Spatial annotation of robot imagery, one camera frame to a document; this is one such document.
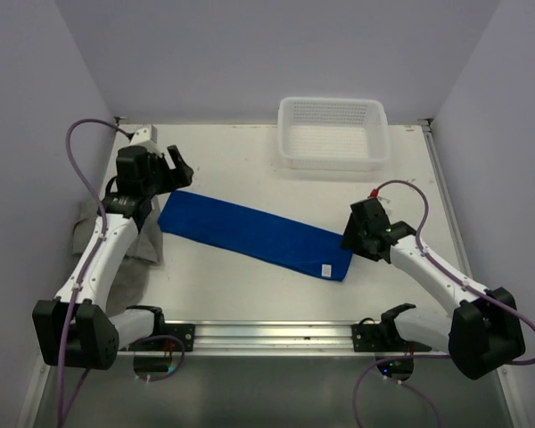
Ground blue microfiber towel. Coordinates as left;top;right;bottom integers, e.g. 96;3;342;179
158;191;352;282

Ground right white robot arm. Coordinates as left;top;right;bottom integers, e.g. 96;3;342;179
342;198;526;380

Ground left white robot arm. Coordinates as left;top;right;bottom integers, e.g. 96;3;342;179
32;144;193;370

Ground grey terry towel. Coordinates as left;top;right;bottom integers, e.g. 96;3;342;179
71;198;163;317

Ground white perforated plastic basket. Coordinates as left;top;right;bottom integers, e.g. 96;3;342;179
277;96;391;172

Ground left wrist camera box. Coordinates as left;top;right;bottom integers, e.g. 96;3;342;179
129;125;161;155

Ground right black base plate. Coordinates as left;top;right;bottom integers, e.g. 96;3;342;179
350;318;432;354

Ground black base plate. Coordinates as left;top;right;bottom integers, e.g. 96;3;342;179
121;323;196;353
350;318;432;354

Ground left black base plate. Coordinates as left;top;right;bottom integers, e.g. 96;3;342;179
121;323;196;353

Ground aluminium mounting rail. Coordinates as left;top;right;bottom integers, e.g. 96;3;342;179
39;318;447;358

